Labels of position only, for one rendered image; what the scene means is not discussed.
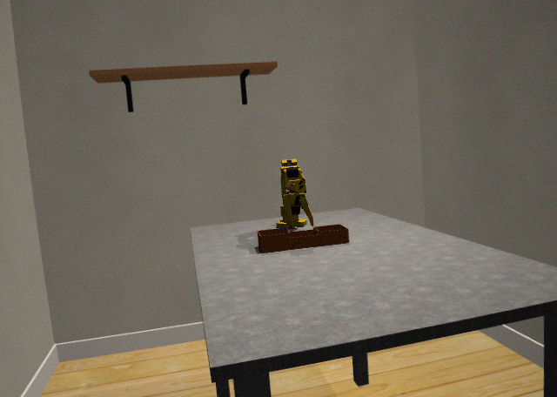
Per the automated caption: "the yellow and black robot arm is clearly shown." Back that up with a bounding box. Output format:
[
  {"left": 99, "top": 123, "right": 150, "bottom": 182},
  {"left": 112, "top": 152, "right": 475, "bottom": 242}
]
[{"left": 277, "top": 159, "right": 307, "bottom": 228}]

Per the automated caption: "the orange three-compartment bin rack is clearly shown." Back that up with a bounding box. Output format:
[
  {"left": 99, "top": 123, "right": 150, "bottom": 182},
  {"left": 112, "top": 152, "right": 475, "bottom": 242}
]
[{"left": 258, "top": 224, "right": 349, "bottom": 252}]

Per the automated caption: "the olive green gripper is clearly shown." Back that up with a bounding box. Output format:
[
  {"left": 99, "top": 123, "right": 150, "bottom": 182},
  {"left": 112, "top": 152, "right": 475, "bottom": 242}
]
[{"left": 283, "top": 192, "right": 313, "bottom": 229}]

